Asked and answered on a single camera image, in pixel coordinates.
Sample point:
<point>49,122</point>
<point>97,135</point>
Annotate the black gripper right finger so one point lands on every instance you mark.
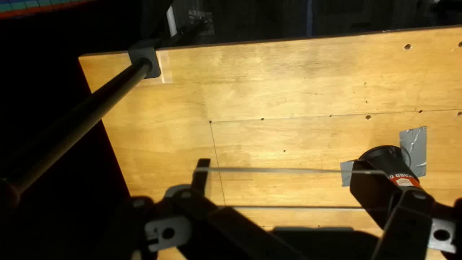
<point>409,226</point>

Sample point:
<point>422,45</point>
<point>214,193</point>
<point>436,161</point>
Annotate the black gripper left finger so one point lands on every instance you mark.
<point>192,226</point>

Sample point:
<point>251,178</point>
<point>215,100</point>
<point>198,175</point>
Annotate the black cup purple patterned lid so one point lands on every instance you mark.
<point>387,159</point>

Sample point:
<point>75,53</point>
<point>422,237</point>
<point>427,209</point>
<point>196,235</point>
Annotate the black metal pole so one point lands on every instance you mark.
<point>76,128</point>

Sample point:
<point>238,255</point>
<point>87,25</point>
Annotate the grey pole clamp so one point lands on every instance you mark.
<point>153,55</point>

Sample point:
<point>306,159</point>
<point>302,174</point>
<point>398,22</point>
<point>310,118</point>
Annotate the white vertical pole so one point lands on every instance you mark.
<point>172,22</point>

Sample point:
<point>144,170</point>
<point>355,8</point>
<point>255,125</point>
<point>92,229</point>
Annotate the black curtain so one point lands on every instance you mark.
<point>365,15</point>

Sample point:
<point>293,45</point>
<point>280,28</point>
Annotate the teal and red striped mat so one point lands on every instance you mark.
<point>29,6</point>

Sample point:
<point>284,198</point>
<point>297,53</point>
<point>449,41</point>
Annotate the large grey duct tape piece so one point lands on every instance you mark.
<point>414,145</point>

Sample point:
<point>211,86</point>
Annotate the small grey duct tape piece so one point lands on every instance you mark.
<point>345,174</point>

